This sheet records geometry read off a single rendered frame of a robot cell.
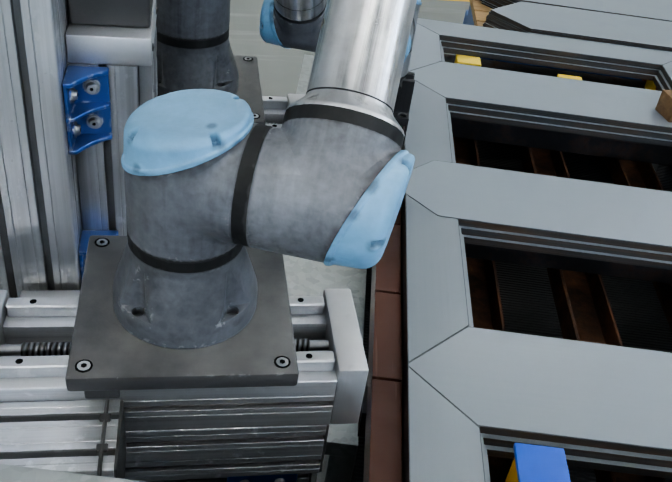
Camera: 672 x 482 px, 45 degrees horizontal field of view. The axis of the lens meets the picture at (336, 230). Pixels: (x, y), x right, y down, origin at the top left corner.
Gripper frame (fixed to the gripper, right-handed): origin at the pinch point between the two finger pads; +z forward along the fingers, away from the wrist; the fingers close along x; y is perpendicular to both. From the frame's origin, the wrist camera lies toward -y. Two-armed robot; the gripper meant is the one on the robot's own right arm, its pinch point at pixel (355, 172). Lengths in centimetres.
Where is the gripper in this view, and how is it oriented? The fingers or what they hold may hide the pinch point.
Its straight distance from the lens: 144.3
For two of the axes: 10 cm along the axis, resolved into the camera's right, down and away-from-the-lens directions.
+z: -1.2, 7.9, 6.0
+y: 9.9, 1.3, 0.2
